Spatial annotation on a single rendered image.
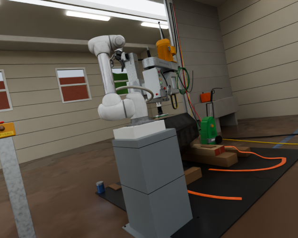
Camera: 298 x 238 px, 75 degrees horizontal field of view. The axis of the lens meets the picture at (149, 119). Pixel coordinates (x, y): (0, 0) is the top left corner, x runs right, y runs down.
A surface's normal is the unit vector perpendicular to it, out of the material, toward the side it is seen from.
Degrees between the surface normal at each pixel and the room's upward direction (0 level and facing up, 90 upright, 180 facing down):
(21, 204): 90
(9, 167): 90
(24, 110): 90
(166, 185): 90
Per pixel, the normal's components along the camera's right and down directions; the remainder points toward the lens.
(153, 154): 0.61, -0.08
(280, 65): -0.77, 0.18
